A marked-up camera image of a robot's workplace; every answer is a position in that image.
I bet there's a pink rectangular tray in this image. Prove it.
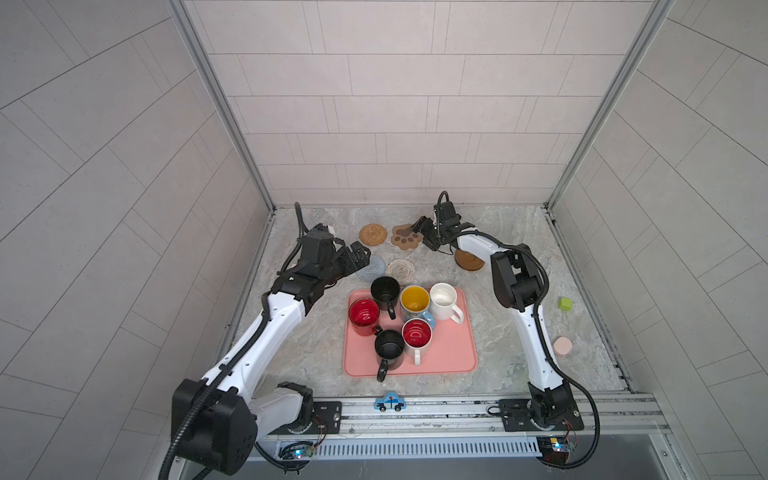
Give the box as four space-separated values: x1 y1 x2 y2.
343 285 478 377

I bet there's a ventilation grille strip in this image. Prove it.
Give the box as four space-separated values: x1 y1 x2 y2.
310 437 541 460

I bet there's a woven rattan round coaster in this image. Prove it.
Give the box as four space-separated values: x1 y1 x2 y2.
359 223 388 247

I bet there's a blue toy car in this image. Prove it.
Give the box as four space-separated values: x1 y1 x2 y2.
374 392 406 412

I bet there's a black mug front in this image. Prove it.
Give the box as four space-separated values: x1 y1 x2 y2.
374 326 405 382

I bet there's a black mug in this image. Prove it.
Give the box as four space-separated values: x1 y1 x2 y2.
374 326 405 382
370 276 400 320

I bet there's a green small cube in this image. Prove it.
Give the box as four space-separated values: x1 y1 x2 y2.
558 297 573 312

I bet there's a red mug left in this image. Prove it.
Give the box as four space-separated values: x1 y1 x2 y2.
348 298 380 336

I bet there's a white mug red inside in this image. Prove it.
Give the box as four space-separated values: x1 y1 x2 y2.
401 318 433 366

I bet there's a right circuit board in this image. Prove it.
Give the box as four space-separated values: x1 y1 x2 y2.
537 437 577 466

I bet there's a pink round disc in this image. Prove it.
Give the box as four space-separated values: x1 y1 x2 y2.
552 336 573 357

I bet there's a black mug rear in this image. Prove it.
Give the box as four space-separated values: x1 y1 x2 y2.
370 276 400 320

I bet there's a grey-blue woven round coaster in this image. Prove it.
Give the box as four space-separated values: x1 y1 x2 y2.
356 255 387 282

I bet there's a paw shaped cork coaster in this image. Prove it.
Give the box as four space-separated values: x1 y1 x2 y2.
390 224 423 251

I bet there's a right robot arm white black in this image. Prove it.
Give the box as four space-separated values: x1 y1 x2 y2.
411 191 601 470

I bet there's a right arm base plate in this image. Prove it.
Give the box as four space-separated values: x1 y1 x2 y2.
486 398 585 432

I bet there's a circuit board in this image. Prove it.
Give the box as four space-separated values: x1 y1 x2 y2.
279 441 316 461
537 437 577 466

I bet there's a multicolour woven round coaster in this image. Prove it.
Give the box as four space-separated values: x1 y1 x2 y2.
386 259 416 285

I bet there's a left circuit board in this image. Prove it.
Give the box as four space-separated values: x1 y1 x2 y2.
279 441 316 461

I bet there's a brown wooden coaster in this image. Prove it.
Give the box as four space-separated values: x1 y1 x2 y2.
454 250 485 271

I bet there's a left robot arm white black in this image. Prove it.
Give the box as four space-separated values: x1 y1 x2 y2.
158 221 371 479

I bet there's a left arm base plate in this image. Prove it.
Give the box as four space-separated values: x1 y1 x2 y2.
274 401 342 435

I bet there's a yellow inside mug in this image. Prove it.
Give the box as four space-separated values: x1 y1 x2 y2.
399 285 436 329

